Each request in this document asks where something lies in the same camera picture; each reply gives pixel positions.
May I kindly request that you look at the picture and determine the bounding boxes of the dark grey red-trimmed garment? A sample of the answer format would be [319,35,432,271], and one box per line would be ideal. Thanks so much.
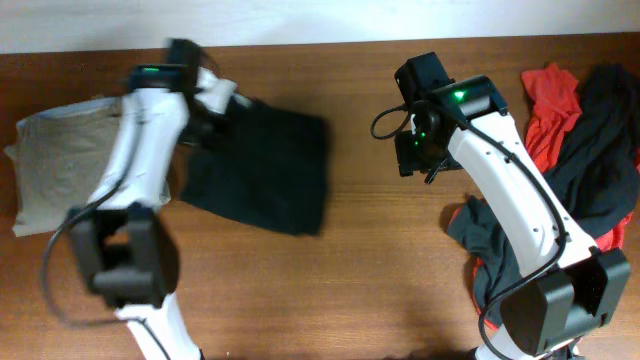
[446,196,522,313]

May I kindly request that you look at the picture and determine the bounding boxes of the black garment pile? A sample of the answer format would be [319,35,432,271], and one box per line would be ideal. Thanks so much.
[545,65,639,236]

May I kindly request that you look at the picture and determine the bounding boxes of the folded khaki shorts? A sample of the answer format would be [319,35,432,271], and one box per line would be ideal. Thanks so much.
[3,97,174,238]

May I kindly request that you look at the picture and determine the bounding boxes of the black shorts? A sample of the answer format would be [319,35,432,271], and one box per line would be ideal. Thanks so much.
[180,100,329,236]

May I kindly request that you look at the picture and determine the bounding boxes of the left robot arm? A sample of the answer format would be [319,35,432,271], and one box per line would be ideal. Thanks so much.
[62,39,236,359]

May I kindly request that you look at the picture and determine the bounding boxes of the red garment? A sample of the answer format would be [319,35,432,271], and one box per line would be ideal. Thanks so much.
[521,63,639,251]

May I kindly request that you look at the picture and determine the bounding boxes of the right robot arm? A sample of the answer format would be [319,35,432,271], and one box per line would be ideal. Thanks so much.
[392,52,631,359]

